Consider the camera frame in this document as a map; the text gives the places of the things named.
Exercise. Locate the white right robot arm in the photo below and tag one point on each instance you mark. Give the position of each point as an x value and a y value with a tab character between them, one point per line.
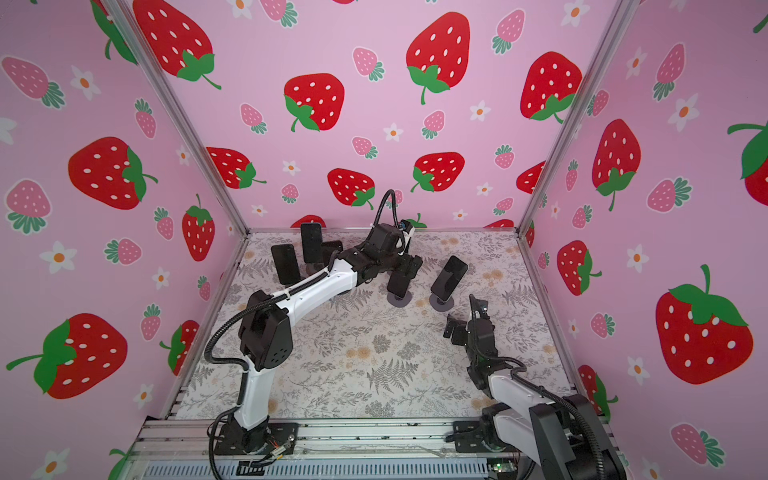
562	435

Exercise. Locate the aluminium corner post right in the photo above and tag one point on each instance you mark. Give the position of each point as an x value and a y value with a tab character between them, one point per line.
619	22

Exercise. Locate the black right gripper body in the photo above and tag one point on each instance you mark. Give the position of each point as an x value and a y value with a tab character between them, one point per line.
461	336

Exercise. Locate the grey stand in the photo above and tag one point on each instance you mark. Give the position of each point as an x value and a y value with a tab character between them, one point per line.
399	302
439	305

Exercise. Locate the aluminium corner post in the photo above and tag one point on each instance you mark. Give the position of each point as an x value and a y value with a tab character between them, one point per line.
171	47
619	22

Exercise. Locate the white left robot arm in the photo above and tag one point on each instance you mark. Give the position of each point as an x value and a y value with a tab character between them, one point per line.
266	330

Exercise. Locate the purple edged black phone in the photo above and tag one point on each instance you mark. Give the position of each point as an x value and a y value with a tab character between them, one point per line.
402	275

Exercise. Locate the silver edged black phone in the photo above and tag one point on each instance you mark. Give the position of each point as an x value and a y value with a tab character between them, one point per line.
448	279

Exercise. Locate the aluminium corner post left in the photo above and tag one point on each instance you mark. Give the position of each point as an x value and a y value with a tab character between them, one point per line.
171	47

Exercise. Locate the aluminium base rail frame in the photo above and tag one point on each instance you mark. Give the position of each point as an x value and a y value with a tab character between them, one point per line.
388	448

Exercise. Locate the grey stand right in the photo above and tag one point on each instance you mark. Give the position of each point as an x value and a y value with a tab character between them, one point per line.
439	305

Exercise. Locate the grey stand centre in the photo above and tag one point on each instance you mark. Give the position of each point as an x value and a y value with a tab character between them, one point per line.
399	302

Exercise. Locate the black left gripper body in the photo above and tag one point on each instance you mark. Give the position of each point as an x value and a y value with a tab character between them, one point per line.
399	263

